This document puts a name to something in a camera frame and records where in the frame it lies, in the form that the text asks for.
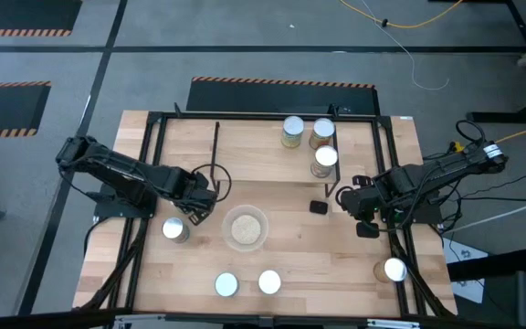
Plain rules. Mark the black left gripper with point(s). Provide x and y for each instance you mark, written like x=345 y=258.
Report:
x=194 y=194

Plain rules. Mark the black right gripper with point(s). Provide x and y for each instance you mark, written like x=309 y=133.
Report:
x=361 y=203

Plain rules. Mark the silver-lid jar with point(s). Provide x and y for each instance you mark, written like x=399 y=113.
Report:
x=174 y=228

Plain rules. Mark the jar with beige contents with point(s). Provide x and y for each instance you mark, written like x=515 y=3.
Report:
x=325 y=156

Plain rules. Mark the orange corn can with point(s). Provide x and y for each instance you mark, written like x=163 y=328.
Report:
x=394 y=269

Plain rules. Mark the orange pineapple can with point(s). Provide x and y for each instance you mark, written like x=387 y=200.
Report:
x=322 y=128

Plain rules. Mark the blue yellow can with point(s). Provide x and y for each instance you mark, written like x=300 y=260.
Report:
x=293 y=125

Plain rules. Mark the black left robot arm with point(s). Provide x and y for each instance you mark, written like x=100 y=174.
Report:
x=121 y=171

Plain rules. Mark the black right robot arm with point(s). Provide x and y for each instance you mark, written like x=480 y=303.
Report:
x=436 y=176

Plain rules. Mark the clear plastic bowl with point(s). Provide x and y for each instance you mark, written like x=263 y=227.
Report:
x=227 y=237

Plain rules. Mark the white rice heap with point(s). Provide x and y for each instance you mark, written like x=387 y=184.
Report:
x=246 y=229

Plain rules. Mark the small black box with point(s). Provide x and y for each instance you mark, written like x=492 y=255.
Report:
x=318 y=207

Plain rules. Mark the white paper sheets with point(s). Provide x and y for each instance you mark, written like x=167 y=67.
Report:
x=466 y=274

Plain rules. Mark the large black hazard-striped floor mat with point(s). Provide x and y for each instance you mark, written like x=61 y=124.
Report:
x=281 y=98

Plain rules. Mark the black desk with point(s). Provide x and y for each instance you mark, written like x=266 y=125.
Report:
x=521 y=27

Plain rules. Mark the wooden shelf with black frame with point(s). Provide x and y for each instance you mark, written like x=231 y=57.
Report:
x=254 y=151

